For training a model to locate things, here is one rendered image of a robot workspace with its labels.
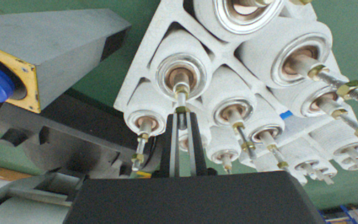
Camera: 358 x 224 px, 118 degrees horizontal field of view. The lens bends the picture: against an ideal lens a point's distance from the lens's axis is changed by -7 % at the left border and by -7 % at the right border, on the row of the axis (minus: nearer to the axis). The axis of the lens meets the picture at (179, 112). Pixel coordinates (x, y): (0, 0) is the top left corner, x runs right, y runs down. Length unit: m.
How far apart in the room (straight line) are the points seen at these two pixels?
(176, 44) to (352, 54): 0.67
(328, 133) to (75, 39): 0.65
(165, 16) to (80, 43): 0.13
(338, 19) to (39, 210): 0.87
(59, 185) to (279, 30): 0.72
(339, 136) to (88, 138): 0.78
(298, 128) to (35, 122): 0.83
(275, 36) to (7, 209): 0.50
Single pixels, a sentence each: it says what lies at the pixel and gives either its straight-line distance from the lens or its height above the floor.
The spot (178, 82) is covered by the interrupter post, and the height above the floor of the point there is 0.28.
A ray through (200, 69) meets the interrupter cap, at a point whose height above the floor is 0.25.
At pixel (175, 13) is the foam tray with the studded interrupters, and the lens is 0.24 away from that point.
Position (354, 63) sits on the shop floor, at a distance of 0.79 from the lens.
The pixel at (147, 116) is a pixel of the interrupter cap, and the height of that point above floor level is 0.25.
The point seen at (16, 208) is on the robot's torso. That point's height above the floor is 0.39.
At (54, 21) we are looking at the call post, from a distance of 0.26.
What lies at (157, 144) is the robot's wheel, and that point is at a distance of 0.54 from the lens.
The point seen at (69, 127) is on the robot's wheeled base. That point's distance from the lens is 0.51.
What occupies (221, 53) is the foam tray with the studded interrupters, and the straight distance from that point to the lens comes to 0.26.
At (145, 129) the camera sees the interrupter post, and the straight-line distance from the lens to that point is 0.23.
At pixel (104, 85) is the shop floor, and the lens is 0.56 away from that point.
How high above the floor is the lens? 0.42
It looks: 48 degrees down
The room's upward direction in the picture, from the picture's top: 180 degrees clockwise
